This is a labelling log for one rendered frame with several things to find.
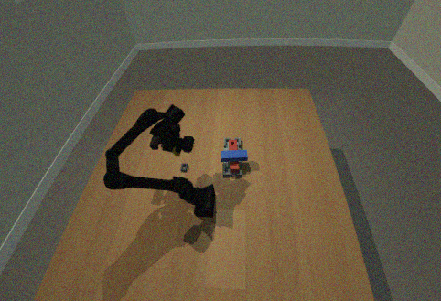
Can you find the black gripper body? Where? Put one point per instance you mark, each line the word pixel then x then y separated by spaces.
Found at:
pixel 186 144

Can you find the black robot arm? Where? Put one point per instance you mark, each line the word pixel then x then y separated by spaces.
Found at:
pixel 114 179

